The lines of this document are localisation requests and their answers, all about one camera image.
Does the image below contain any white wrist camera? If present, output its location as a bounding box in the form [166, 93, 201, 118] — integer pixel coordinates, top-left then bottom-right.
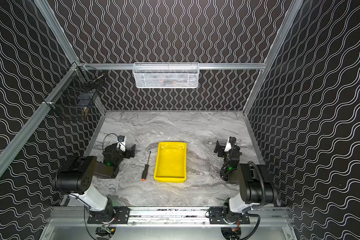
[224, 137, 237, 152]
[118, 136, 126, 152]

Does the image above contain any black mount plate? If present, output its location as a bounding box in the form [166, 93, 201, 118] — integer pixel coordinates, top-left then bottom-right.
[206, 207, 250, 225]
[87, 207, 131, 225]

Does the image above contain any black left mount plate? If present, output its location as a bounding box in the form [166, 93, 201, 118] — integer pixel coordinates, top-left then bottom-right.
[87, 207, 131, 225]

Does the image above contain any orange black handled screwdriver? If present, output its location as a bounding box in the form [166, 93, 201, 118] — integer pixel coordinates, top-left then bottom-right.
[141, 151, 151, 181]

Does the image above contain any black wire basket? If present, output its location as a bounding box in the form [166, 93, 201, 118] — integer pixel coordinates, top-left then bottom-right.
[47, 62, 105, 122]

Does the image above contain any black right mount plate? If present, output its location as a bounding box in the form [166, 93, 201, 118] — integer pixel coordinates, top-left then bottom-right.
[206, 207, 250, 225]

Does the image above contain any yellow plastic bin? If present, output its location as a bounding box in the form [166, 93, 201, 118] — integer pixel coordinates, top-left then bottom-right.
[154, 142, 187, 183]

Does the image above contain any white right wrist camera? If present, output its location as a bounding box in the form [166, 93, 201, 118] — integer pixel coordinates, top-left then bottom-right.
[224, 137, 237, 152]

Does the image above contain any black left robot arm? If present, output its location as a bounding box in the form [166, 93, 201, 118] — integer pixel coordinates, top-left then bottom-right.
[54, 144, 136, 225]

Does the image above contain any black corrugated cable hose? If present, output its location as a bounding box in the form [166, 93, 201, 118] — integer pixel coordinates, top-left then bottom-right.
[247, 161, 268, 208]

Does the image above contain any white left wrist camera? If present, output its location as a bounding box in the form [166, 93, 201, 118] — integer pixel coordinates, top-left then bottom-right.
[118, 136, 126, 152]

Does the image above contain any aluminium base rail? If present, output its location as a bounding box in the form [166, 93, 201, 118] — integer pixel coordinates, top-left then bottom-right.
[49, 205, 292, 228]

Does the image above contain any white wire mesh basket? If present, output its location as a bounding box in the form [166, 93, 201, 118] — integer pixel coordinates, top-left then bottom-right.
[132, 62, 200, 89]

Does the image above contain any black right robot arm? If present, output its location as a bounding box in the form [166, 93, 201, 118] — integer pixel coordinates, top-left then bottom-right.
[214, 137, 277, 224]

